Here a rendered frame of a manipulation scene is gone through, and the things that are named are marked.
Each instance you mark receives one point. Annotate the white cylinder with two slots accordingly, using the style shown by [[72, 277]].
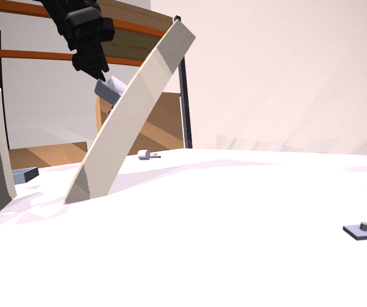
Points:
[[117, 85]]

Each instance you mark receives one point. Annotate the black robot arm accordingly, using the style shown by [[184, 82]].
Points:
[[52, 6]]

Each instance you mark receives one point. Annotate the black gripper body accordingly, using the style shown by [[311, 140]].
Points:
[[72, 23]]

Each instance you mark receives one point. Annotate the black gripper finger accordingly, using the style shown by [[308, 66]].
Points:
[[89, 44], [90, 68]]

